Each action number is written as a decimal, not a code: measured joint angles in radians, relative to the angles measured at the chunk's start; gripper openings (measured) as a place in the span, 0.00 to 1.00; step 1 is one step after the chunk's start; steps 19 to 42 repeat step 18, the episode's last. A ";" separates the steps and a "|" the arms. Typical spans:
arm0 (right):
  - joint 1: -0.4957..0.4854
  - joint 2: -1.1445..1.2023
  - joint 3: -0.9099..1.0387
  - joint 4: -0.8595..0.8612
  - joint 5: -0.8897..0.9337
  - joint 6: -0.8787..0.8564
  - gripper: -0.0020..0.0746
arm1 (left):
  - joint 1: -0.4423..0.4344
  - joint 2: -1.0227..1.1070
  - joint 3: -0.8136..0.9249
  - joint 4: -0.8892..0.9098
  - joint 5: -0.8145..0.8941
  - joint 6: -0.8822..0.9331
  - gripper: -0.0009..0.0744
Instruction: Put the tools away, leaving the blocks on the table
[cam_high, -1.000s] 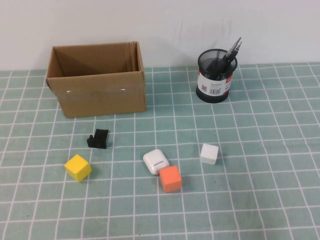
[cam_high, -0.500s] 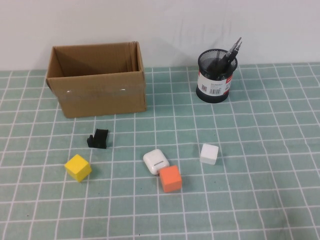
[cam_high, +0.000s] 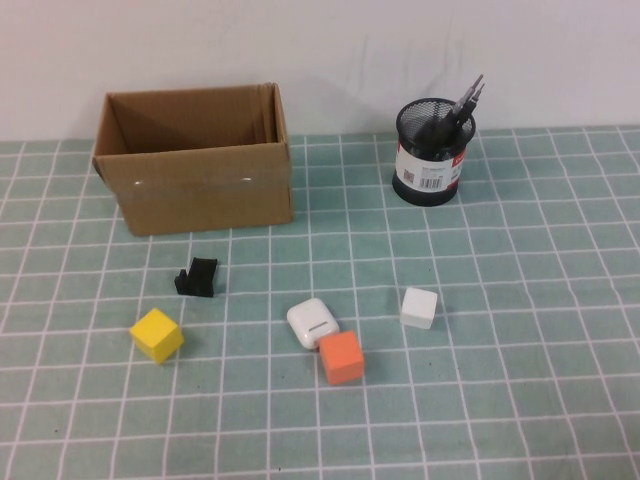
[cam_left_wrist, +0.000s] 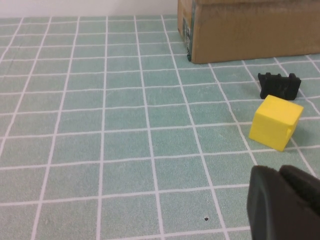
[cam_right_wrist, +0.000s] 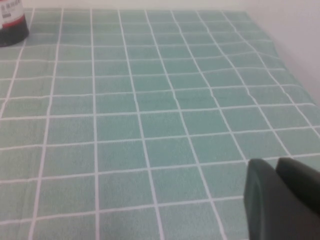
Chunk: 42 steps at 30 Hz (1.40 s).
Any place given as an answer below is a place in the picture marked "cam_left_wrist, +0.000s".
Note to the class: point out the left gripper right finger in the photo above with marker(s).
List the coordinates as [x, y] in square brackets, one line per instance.
[305, 187]

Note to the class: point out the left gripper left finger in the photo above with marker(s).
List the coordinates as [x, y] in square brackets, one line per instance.
[272, 212]

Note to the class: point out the yellow cube block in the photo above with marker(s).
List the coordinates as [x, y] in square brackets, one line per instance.
[272, 125]

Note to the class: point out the brown cardboard box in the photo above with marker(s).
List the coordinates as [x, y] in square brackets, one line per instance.
[250, 32]

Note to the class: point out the green checkered tablecloth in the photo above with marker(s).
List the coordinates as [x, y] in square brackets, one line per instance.
[100, 125]

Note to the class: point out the black plastic bracket part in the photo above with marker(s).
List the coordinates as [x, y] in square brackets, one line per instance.
[280, 86]

